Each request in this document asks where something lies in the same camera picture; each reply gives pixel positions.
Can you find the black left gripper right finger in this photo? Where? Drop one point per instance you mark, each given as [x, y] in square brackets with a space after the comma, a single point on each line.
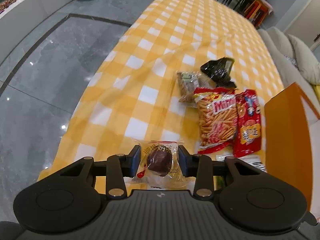
[245, 196]

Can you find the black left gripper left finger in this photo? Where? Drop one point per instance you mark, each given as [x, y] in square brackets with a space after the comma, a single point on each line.
[75, 195]

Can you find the white snack bag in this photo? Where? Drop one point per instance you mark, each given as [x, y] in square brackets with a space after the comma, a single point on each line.
[251, 159]

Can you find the clear brown pastry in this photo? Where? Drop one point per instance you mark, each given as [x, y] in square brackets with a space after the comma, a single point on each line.
[159, 168]

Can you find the Mimi shrimp stick bag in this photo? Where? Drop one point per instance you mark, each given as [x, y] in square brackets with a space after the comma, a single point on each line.
[217, 118]

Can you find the red snack bag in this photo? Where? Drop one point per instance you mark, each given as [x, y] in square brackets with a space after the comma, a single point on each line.
[248, 134]

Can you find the orange cardboard box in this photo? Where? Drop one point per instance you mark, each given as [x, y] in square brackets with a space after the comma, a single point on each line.
[292, 142]

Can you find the yellow white checkered tablecloth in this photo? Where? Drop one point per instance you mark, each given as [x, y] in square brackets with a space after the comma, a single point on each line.
[134, 95]

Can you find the clear bag brown nuts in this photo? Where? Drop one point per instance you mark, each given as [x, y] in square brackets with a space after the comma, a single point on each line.
[187, 83]

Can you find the black foil snack packet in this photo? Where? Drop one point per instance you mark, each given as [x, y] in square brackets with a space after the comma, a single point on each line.
[219, 71]

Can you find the beige cushion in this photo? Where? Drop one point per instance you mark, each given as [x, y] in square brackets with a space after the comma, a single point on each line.
[307, 63]

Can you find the beige sofa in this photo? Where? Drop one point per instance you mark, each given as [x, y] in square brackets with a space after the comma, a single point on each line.
[283, 56]

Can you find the orange stool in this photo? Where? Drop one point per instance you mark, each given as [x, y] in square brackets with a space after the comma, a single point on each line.
[257, 11]

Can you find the white low counter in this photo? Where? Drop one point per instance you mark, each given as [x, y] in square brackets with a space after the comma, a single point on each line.
[20, 18]

